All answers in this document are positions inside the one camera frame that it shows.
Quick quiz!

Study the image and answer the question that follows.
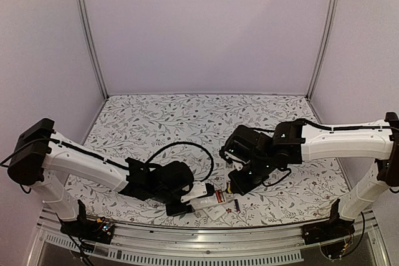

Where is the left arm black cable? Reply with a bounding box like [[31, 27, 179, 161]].
[[0, 136, 215, 183]]

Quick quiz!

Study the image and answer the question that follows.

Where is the right aluminium frame post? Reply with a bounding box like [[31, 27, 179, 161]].
[[306, 0, 339, 102]]

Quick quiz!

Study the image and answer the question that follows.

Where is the black-faced white remote control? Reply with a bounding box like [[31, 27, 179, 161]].
[[190, 192, 226, 211]]

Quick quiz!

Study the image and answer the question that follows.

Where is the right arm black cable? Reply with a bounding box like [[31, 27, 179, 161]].
[[249, 119, 393, 133]]

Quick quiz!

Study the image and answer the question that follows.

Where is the slim white remote control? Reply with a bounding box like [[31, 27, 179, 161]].
[[224, 164, 236, 201]]

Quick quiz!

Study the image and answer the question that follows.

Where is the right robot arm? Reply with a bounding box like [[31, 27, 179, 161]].
[[219, 112, 398, 239]]

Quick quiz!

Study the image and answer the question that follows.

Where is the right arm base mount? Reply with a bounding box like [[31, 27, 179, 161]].
[[301, 219, 355, 260]]

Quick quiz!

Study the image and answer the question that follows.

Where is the aluminium frame post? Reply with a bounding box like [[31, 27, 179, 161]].
[[76, 0, 109, 101], [306, 0, 339, 102]]

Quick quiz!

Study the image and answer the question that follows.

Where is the front aluminium rail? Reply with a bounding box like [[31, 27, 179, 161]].
[[29, 216, 387, 266]]

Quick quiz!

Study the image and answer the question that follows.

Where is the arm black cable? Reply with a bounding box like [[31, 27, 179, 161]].
[[249, 119, 393, 133], [0, 136, 215, 183]]

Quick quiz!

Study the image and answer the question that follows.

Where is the white remote with display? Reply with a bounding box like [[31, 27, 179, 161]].
[[203, 206, 226, 221]]

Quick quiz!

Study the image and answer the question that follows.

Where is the left purple AAA battery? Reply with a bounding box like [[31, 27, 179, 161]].
[[234, 199, 241, 212]]

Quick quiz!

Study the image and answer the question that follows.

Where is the floral patterned table mat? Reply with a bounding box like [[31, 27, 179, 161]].
[[65, 95, 349, 228]]

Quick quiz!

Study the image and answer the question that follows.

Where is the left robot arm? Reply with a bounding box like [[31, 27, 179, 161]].
[[7, 118, 206, 237]]

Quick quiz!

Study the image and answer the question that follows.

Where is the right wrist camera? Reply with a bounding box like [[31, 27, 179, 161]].
[[219, 147, 244, 171]]

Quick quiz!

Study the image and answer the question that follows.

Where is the left aluminium frame post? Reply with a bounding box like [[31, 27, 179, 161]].
[[76, 0, 109, 101]]

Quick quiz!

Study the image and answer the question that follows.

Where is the upper red AAA battery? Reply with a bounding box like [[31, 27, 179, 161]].
[[215, 190, 225, 204]]

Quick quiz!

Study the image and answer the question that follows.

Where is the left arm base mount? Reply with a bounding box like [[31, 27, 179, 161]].
[[60, 217, 115, 245]]

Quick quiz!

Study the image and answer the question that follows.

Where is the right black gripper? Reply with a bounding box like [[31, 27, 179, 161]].
[[227, 155, 274, 196]]

